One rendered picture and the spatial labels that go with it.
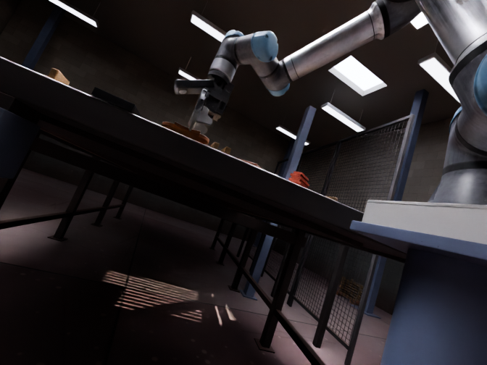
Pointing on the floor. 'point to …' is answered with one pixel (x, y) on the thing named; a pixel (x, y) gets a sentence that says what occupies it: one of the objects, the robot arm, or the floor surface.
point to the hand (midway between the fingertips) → (186, 132)
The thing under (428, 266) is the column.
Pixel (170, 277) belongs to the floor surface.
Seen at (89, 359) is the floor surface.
